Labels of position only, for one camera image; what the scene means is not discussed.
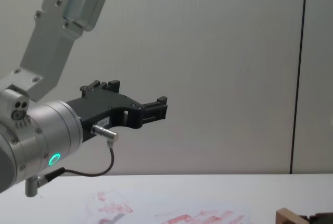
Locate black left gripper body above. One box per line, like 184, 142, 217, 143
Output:
65, 94, 143, 143

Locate white table cover red marks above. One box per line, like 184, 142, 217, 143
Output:
0, 173, 333, 224

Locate shallow brown cardboard tray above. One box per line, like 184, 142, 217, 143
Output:
275, 207, 310, 224

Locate thin dark gripper cable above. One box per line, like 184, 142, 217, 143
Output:
36, 124, 121, 187

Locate black corded tool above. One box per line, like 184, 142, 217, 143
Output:
303, 211, 333, 224

